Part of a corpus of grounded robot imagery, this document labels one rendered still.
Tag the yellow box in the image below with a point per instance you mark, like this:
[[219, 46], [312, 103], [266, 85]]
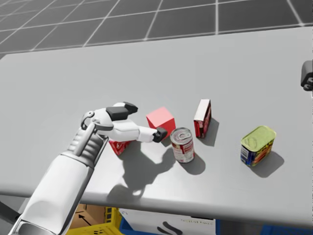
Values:
[[102, 226]]

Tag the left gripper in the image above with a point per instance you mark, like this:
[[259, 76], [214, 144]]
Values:
[[104, 120]]

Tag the brown box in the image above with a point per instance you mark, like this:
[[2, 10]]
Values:
[[89, 215]]

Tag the pink cube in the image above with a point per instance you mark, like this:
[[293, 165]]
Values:
[[162, 118]]

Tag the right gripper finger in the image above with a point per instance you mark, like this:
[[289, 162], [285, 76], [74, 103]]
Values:
[[307, 73]]

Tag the white box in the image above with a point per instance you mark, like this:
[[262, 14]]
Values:
[[146, 222]]

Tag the green and blue rectangular can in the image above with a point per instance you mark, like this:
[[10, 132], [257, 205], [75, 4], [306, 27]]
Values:
[[256, 147]]

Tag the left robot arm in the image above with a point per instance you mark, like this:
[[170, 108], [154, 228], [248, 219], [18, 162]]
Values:
[[58, 181]]

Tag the red and white can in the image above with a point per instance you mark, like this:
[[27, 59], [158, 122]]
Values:
[[183, 147]]

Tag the red and white carton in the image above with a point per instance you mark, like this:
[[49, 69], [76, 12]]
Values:
[[203, 117]]

